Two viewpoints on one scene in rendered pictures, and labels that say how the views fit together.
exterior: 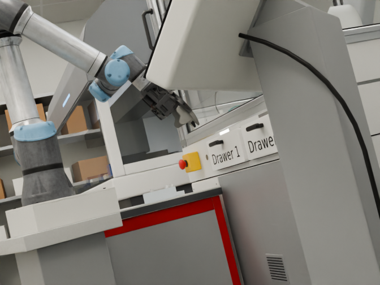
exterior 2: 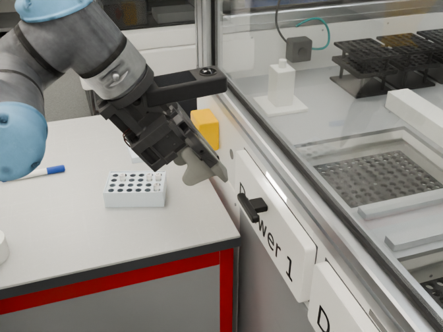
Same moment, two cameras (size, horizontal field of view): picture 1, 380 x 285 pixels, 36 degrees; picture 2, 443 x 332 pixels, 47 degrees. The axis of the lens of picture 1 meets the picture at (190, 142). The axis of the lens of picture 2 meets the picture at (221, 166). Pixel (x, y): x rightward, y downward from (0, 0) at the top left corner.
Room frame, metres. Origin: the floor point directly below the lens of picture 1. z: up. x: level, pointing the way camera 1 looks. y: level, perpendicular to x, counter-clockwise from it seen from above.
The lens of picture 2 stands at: (1.34, -0.06, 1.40)
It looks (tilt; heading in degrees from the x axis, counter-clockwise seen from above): 32 degrees down; 2
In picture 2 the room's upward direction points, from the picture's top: straight up
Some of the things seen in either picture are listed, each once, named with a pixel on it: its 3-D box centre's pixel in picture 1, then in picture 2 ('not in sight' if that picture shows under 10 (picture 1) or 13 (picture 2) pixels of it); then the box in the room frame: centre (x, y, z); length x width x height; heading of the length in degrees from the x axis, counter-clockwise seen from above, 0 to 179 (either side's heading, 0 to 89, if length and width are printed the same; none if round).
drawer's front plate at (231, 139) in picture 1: (226, 150); (268, 218); (2.01, -0.11, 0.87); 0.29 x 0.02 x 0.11; 20
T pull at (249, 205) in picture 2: (217, 142); (254, 205); (2.00, -0.09, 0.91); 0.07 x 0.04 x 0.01; 20
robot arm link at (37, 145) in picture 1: (37, 144); not in sight; (1.69, 0.43, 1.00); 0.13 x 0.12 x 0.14; 20
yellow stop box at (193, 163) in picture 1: (190, 162); (203, 130); (2.32, 0.01, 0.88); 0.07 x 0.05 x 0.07; 20
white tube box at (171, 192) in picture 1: (160, 195); (136, 188); (2.23, 0.16, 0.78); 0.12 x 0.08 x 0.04; 93
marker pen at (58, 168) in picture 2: not in sight; (33, 173); (2.30, 0.40, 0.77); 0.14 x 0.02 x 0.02; 112
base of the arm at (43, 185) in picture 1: (46, 184); not in sight; (1.69, 0.43, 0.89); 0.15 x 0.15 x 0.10
